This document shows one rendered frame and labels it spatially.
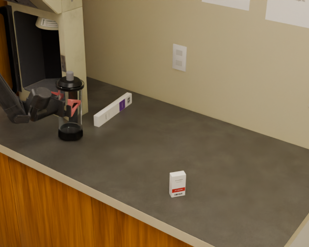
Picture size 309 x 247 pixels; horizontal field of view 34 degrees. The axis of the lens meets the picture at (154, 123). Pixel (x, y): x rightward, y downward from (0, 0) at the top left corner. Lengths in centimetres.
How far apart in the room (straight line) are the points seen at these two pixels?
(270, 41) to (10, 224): 136
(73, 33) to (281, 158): 94
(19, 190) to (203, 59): 94
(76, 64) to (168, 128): 46
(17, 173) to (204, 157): 75
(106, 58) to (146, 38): 29
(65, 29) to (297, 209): 108
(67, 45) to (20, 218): 77
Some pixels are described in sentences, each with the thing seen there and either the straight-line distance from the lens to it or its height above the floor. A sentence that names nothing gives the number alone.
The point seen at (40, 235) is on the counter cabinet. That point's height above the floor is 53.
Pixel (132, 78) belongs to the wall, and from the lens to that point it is 246.
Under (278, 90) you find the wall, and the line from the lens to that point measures 207.
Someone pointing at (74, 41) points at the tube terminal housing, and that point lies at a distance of 209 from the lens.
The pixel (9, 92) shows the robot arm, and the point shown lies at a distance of 177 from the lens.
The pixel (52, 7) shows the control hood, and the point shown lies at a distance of 197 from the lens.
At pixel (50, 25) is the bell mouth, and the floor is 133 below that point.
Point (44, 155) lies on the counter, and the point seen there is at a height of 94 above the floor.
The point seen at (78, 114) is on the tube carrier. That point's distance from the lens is 200.
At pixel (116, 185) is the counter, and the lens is 177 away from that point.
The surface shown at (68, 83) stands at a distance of 194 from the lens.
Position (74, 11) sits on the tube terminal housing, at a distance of 206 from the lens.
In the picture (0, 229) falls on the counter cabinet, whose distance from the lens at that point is 248.
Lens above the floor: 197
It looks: 29 degrees down
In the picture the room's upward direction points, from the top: 1 degrees clockwise
